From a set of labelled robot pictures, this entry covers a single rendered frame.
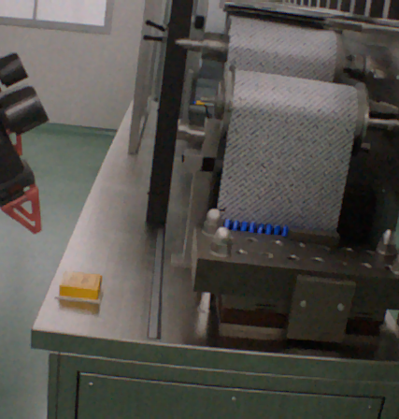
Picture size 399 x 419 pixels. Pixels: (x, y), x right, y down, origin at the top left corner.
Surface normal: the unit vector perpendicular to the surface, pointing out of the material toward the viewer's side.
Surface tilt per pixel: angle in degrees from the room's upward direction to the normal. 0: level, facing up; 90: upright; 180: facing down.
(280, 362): 90
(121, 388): 90
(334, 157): 90
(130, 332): 0
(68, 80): 90
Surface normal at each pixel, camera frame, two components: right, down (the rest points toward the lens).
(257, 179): 0.03, 0.30
